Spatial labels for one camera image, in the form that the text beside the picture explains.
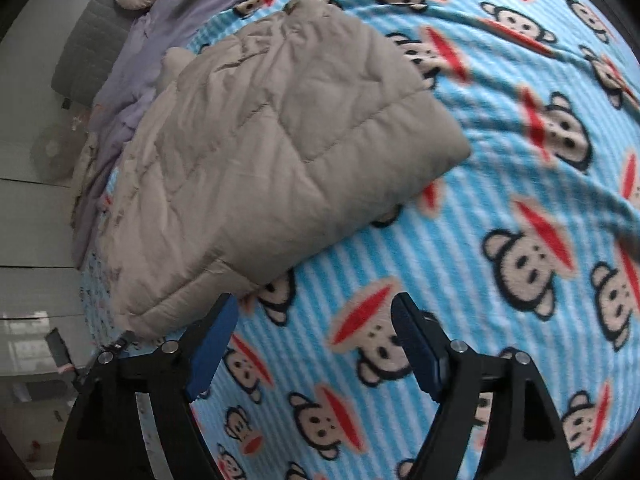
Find folded cream clothes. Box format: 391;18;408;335
72;132;102;211

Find beige quilted down jacket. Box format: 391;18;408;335
97;0;472;342

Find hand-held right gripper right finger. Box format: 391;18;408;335
391;292;576;480

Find white standing fan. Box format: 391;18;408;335
31;124;83;183

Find white wardrobe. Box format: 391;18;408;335
0;175;101;376

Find purple duvet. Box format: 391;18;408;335
70;0;273;266

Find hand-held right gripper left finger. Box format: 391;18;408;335
52;294;240;480

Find blue monkey print blanket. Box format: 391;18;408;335
80;0;640;480

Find grey quilted headboard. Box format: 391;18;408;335
51;0;136;108

